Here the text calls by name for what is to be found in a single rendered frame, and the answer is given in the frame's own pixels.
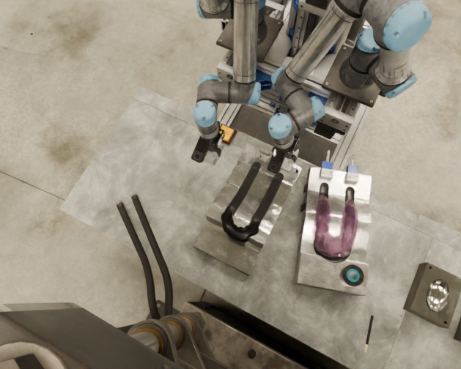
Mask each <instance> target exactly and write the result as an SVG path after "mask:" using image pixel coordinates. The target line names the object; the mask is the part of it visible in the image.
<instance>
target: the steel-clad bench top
mask: <svg viewBox="0 0 461 369"><path fill-rule="evenodd" d="M199 137H200V134H199V131H198V129H197V126H196V122H195V120H194V117H193V110H191V109H190V108H187V107H185V106H183V105H181V104H179V103H177V102H174V101H172V100H170V99H168V98H165V97H163V96H161V95H159V94H156V93H154V92H152V91H150V90H148V89H145V88H144V87H142V86H141V88H140V89H139V90H138V92H137V93H136V95H135V97H134V98H133V99H132V101H131V102H130V104H129V106H128V107H127V108H126V110H125V112H124V113H123V115H122V116H121V117H120V119H119V121H118V122H117V123H116V125H115V126H114V128H113V130H112V131H111V132H110V134H109V135H108V137H107V139H106V140H105V141H104V143H103V145H102V146H101V147H100V149H99V150H98V152H97V154H96V155H95V156H94V158H93V159H92V161H91V163H90V164H89V165H88V167H87V168H86V170H85V172H84V173H83V174H82V176H81V178H80V179H79V180H78V182H77V183H76V185H75V187H74V188H73V189H72V191H71V192H70V194H69V196H68V197H67V198H66V200H65V201H64V203H63V204H62V206H61V207H60V209H61V210H62V211H64V212H66V213H68V214H69V215H72V216H73V217H76V218H77V219H79V220H81V221H83V222H84V223H86V224H88V225H90V226H91V227H93V228H96V229H97V230H99V231H101V232H103V233H104V234H106V235H108V236H110V237H111V238H113V239H115V240H117V241H119V242H121V243H122V244H124V245H126V246H128V247H130V248H132V249H133V250H135V251H136V249H135V247H134V244H133V242H132V240H131V238H130V235H129V233H128V230H127V229H126V227H125V224H124V222H123V220H122V217H121V215H120V213H119V210H118V208H117V205H116V202H118V201H122V202H123V205H124V207H125V209H126V211H127V214H128V216H129V218H130V221H131V222H132V224H133V227H134V228H135V231H136V233H137V235H138V237H139V240H140V242H141V244H142V247H143V248H144V251H145V253H146V255H147V257H148V258H150V259H152V260H153V261H155V262H157V261H156V258H155V255H154V253H153V251H152V248H151V246H150V243H149V241H148V238H147V235H146V234H145V231H144V228H143V226H142V224H141V221H140V219H139V216H138V214H137V211H136V208H135V206H134V204H133V201H132V199H131V197H130V195H131V194H133V193H136V194H137V196H138V197H139V200H140V202H141V205H142V207H143V210H144V213H145V215H146V216H147V219H148V222H149V224H150V227H151V229H152V232H153V233H154V236H155V239H156V241H157V243H158V246H159V248H160V250H161V253H162V255H163V258H164V260H165V262H166V265H167V267H168V269H170V270H171V271H173V272H176V273H177V274H179V275H181V276H183V277H184V278H186V279H188V280H190V281H191V282H193V283H195V284H197V285H198V286H201V287H202V288H204V289H206V290H208V291H210V292H211V293H213V294H215V295H217V296H219V297H220V298H222V299H225V300H226V301H227V302H230V303H232V304H233V305H235V306H237V307H239V308H240V309H242V310H244V311H246V312H247V313H250V314H251V315H253V316H255V317H257V318H259V319H261V320H262V321H264V322H266V323H268V324H269V325H271V326H273V327H275V328H276V329H279V330H281V331H282V332H284V333H286V334H288V335H289V336H291V337H293V338H295V339H297V340H299V341H300V342H302V343H304V344H306V345H307V346H310V347H311V348H313V349H315V350H317V351H319V352H320V353H322V354H324V355H325V356H327V357H330V358H331V359H333V360H335V361H337V362H339V363H340V364H342V365H344V366H346V367H347V368H349V369H461V342H459V341H457V340H455V339H454V336H455V333H456V331H457V327H458V324H459V322H460V318H461V294H460V298H459V300H458V303H457V306H456V309H455V311H454V315H453V317H452V320H451V323H450V326H449V328H448V329H446V328H440V327H437V326H435V325H434V324H431V323H429V322H428V321H425V320H424V319H422V318H419V317H418V316H415V315H414V314H412V313H410V312H408V311H406V310H404V309H403V307H404V304H405V301H406V299H407V296H408V293H409V291H410V287H411V286H412V283H413V279H414V277H415V275H416V272H417V269H418V266H419V264H422V263H426V262H428V263H430V264H433V265H435V266H437V267H439V268H441V269H443V270H445V271H447V272H450V273H452V274H453V275H456V276H457V277H460V278H461V233H460V232H458V231H455V230H453V229H451V228H449V227H447V226H444V225H442V224H440V223H438V222H435V221H434V220H431V219H429V218H428V217H425V216H423V215H420V214H418V213H416V212H414V211H412V210H410V209H407V208H405V207H403V206H400V205H399V204H396V203H394V202H393V201H389V200H388V199H386V198H384V197H381V196H379V195H377V194H375V193H372V192H370V197H369V206H370V213H371V227H370V232H369V241H368V246H367V252H366V264H368V265H369V271H368V281H367V291H366V296H356V295H352V294H344V293H340V292H335V291H328V290H324V289H320V288H312V287H308V286H301V285H297V284H294V281H295V270H296V264H297V259H298V248H299V241H300V237H299V236H298V235H296V234H297V233H300V231H301V225H302V219H303V211H302V212H300V211H301V206H302V205H303V204H304V203H305V197H306V192H303V191H304V186H305V185H306V184H307V180H308V174H309V169H310V168H311V167H314V168H317V167H316V166H314V165H312V164H309V163H307V162H305V161H303V160H300V159H298V158H297V160H296V162H295V163H294V164H295V165H297V166H299V167H301V168H302V169H301V171H300V174H299V176H298V178H297V180H296V182H295V184H294V186H293V188H292V190H291V192H290V194H289V196H288V198H287V200H286V202H285V205H284V207H283V209H282V211H281V213H280V215H279V217H278V219H277V221H276V223H275V225H274V227H273V229H272V231H271V232H270V235H269V237H268V239H267V241H266V243H265V245H264V247H263V249H262V251H261V253H260V254H259V257H258V259H257V261H256V263H255V265H254V267H253V269H252V270H251V274H250V275H249V276H248V275H245V274H244V273H242V272H240V271H238V270H236V269H234V268H233V267H231V266H229V265H227V264H225V263H223V262H222V261H219V260H218V259H216V258H213V257H212V256H210V255H208V254H206V253H204V252H202V251H200V250H199V249H197V248H195V247H194V246H193V244H194V242H195V241H196V238H197V237H198V235H199V233H200V231H201V229H202V228H203V226H204V224H205V222H206V220H207V218H206V214H207V211H208V209H209V208H210V206H211V204H212V202H213V201H214V200H215V196H216V195H218V194H219V193H220V191H221V189H222V188H223V186H224V185H225V184H226V181H227V180H228V178H229V176H230V174H231V172H232V171H233V169H234V167H235V165H236V163H237V161H238V160H239V158H240V156H241V154H242V152H243V150H244V149H245V147H246V144H247V143H249V144H251V145H253V146H256V147H258V148H259V149H260V150H262V151H264V152H266V153H268V154H269V153H271V154H273V153H272V151H271V150H272V148H273V147H272V146H270V145H268V144H266V143H263V142H261V141H259V140H257V139H255V138H252V137H251V136H249V135H246V134H244V133H242V132H240V131H237V133H236V135H235V137H234V138H233V140H232V142H231V144H230V145H229V146H227V145H226V144H224V148H223V150H222V153H221V157H220V158H219V159H218V160H217V162H216V164H215V166H213V165H211V164H209V163H206V162H205V161H203V162H202V163H198V162H196V161H194V160H192V159H191V155H192V154H193V151H194V149H195V147H196V144H197V141H198V140H199ZM244 145H245V146H244ZM371 316H374V318H373V322H372V329H371V333H370V337H369V344H368V349H367V352H365V351H364V349H365V345H366V338H367V334H368V330H369V323H370V318H371Z"/></svg>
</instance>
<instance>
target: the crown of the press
mask: <svg viewBox="0 0 461 369"><path fill-rule="evenodd" d="M0 369H185V368H182V367H181V366H179V365H178V364H176V363H174V362H172V361H171V360H170V359H167V358H166V357H164V356H163V355H161V354H159V353H158V352H156V351H154V350H152V349H151V348H149V347H148V346H145V345H144V344H143V343H141V342H139V341H137V340H136V339H134V338H132V337H131V336H129V335H127V334H126V333H124V332H123V331H121V330H119V329H117V328H116V327H114V326H112V325H111V324H109V323H108V322H106V321H104V320H102V319H101V318H99V317H97V316H96V315H94V314H93V313H90V312H89V311H88V310H86V309H84V308H82V307H75V308H60V309H46V310H19V311H4V312H0Z"/></svg>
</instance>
